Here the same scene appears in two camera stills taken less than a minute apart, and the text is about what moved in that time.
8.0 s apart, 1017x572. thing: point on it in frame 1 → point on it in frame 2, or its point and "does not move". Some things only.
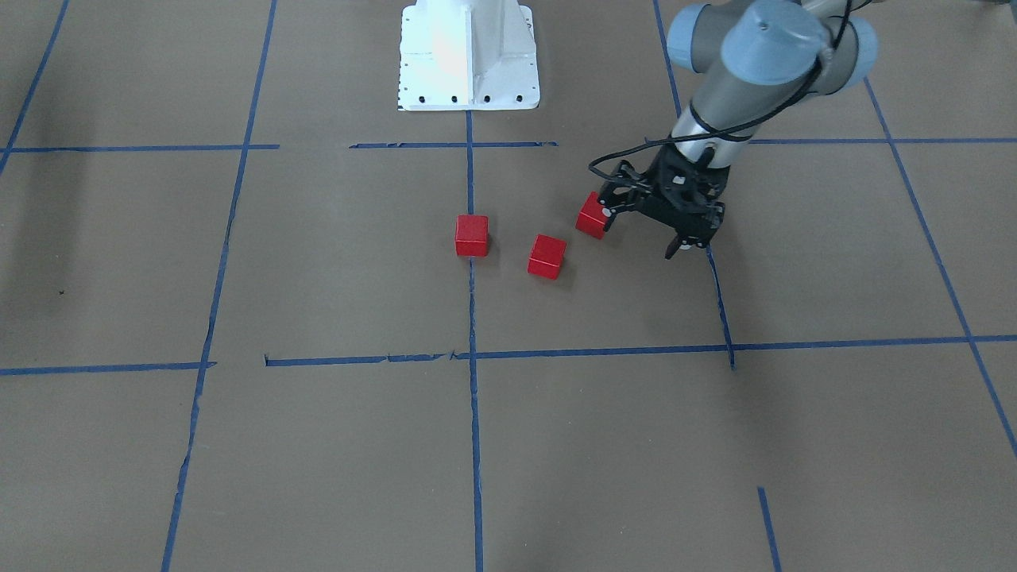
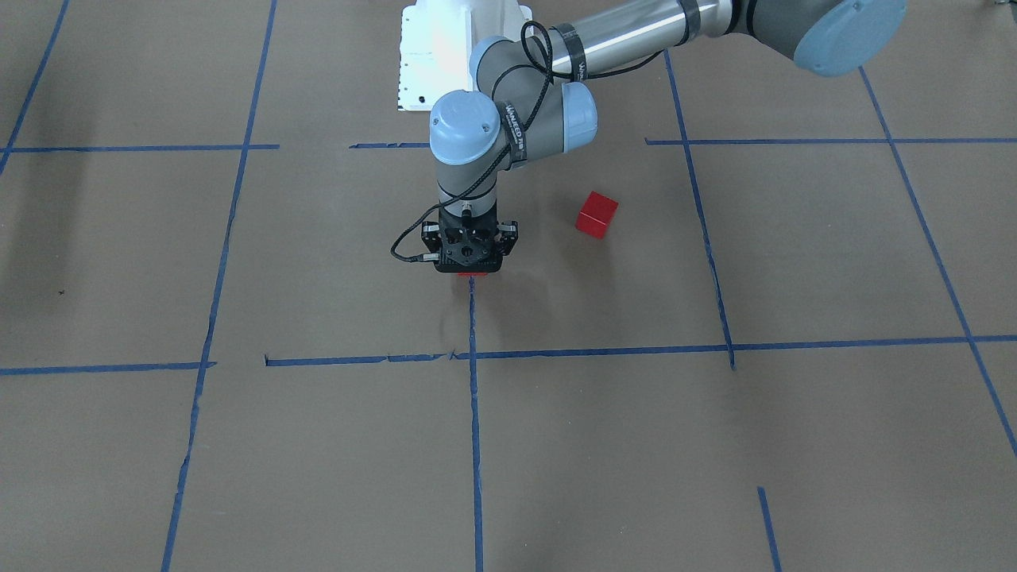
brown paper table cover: (237, 334) does not move
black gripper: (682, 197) → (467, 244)
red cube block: (591, 219) does not move
